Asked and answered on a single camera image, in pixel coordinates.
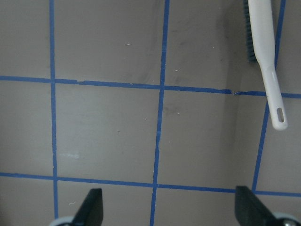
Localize beige hand brush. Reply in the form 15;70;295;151
243;0;288;131

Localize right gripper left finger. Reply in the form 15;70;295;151
71;188;103;226

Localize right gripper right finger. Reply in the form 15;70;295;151
235;186;278;226

